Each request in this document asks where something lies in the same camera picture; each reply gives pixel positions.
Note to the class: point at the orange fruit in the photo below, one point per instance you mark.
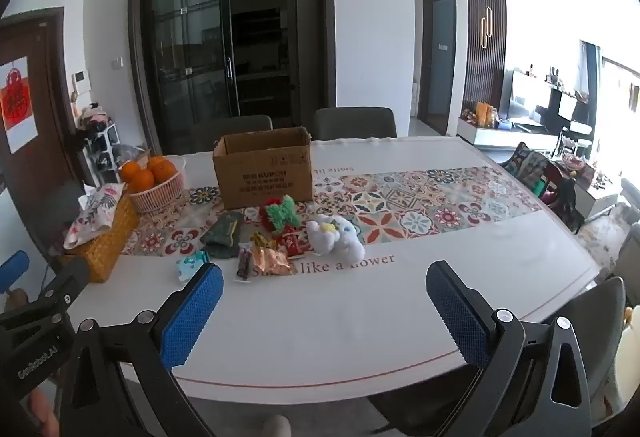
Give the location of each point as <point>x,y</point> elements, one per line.
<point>162,169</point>
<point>142,181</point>
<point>131,171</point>

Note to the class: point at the brown entry door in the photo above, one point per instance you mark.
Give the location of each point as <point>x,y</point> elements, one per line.
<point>47,37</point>

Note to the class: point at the dark interior door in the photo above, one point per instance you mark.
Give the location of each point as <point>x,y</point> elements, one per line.
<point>439,62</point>

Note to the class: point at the yellow woven tissue box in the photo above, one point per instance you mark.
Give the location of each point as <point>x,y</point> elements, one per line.
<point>107,244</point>

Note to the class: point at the brown cardboard box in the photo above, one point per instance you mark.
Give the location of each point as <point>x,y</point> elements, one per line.
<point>260,182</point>

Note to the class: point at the dark glass sliding doors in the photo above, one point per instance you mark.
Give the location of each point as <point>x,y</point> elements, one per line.
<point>200,42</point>

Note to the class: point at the green and red plush bow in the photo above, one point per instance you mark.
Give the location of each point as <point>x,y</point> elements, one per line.
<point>280,214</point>

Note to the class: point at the pink plastic fruit basket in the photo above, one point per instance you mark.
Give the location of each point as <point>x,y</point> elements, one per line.
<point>157,199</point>

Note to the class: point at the white intercom panel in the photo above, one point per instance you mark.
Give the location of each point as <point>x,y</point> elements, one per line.
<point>81,82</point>

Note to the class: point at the white light switch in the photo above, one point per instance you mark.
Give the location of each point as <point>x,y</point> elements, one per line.
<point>117,63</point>

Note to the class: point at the orange bag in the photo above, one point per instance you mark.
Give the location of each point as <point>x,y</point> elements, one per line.
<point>484,114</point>

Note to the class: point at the teal candy wrapper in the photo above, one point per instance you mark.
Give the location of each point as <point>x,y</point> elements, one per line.
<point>189,265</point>

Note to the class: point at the dark slatted wall panel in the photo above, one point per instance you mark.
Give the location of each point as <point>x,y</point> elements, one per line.
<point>492,82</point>

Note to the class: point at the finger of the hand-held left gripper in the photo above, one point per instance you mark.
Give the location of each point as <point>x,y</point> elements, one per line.
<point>12,269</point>
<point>70,274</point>

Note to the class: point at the flat screen television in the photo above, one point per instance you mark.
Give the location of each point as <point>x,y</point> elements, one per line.
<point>535,99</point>

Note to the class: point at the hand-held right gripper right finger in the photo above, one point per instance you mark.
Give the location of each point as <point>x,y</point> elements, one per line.
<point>457,312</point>

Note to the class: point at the white patterned tablecloth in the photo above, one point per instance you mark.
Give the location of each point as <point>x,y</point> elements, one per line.
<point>350,317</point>

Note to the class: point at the red snack packet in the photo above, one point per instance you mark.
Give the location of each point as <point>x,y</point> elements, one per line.
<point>292,244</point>

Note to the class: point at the white plush dog toy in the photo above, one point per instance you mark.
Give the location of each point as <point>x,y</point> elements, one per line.
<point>330,237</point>

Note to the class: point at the red paper door poster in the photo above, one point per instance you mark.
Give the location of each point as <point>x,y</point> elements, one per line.
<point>17,102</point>

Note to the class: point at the orange foil snack packet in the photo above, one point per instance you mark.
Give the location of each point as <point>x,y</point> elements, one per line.
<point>270,261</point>

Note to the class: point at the grey dining chair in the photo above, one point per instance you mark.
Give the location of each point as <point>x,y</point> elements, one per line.
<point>355,122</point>
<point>55,212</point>
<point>235,129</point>
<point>602,307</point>

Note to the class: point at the dark green fabric pouch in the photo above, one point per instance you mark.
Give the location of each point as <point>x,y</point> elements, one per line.
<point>222,234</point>

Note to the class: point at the gold candy wrapper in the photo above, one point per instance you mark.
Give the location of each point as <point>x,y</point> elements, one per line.
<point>262,240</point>

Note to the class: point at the person's left hand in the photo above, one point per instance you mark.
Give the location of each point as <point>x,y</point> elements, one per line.
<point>42,414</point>

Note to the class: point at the white tv cabinet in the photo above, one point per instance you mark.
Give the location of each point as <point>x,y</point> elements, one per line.
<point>500,137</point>

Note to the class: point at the white shoe rack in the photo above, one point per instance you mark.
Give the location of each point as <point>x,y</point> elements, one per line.
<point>102,142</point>

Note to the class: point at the floral cloth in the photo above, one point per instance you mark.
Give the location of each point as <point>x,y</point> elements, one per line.
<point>97,209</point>

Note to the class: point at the dark snack bar packet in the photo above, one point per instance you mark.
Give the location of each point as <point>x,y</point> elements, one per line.
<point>244,263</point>

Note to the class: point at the gold wall lamp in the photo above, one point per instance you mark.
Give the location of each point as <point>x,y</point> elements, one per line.
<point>486,29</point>

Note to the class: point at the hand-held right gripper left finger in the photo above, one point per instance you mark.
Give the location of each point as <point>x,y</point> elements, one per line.
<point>192,312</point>

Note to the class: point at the colourful patterned cushion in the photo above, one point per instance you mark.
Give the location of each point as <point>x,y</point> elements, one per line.
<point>527,164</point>

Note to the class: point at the blue curtain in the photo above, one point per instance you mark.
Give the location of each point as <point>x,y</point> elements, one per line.
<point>591,67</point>

